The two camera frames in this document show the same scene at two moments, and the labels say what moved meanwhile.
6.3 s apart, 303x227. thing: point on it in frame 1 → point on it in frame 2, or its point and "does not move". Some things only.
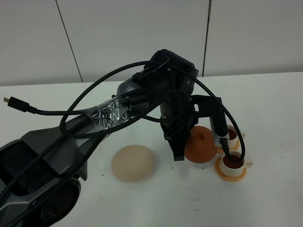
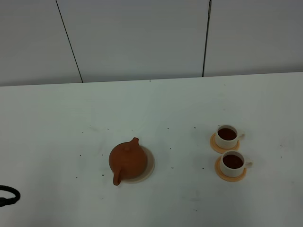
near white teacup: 234,167 does not move
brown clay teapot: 200,146 → 127,160
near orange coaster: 221,175 does not move
